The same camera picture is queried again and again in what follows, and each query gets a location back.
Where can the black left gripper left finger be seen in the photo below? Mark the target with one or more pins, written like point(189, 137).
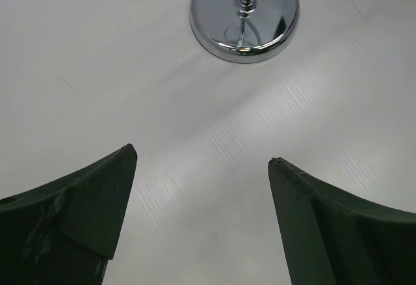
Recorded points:
point(66, 231)

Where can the chrome wine glass rack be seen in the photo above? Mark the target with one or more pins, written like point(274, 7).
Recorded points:
point(244, 31)

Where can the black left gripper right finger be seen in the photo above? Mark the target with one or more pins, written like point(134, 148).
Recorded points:
point(331, 236)

